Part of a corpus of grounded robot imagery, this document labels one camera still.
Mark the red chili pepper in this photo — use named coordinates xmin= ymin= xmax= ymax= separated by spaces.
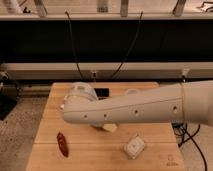
xmin=57 ymin=132 xmax=69 ymax=157

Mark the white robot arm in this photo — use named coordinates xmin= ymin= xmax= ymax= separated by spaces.
xmin=63 ymin=80 xmax=213 ymax=126

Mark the black rectangular object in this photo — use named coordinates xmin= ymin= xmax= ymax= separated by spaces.
xmin=95 ymin=88 xmax=109 ymax=99

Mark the clear plastic cup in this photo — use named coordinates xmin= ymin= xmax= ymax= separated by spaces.
xmin=125 ymin=89 xmax=140 ymax=94

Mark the wall power outlet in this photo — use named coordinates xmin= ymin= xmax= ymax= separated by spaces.
xmin=91 ymin=71 xmax=98 ymax=82

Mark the black floor cable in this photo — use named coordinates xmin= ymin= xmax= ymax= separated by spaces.
xmin=173 ymin=123 xmax=209 ymax=171

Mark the left black hanging cable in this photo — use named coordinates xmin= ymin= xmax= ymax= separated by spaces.
xmin=64 ymin=10 xmax=86 ymax=82

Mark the black hanging cable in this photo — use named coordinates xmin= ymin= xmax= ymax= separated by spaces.
xmin=64 ymin=10 xmax=86 ymax=82
xmin=109 ymin=10 xmax=144 ymax=80

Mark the right black hanging cable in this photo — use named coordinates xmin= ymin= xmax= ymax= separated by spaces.
xmin=109 ymin=10 xmax=144 ymax=80

